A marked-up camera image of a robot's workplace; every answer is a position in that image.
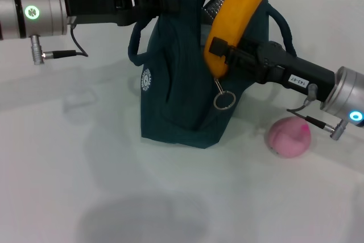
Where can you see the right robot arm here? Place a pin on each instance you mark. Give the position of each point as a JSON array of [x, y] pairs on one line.
[[347, 95]]

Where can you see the dark teal insulated lunch bag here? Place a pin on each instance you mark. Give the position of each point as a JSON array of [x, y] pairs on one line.
[[176, 98]]

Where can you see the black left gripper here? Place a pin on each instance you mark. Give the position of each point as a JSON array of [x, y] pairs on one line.
[[96, 6]]

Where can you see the pink peach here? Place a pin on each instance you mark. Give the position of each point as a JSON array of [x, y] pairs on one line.
[[287, 140]]

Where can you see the yellow banana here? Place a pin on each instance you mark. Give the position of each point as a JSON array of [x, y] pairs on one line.
[[236, 18]]

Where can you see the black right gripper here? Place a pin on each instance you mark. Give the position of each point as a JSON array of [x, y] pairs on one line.
[[298, 72]]

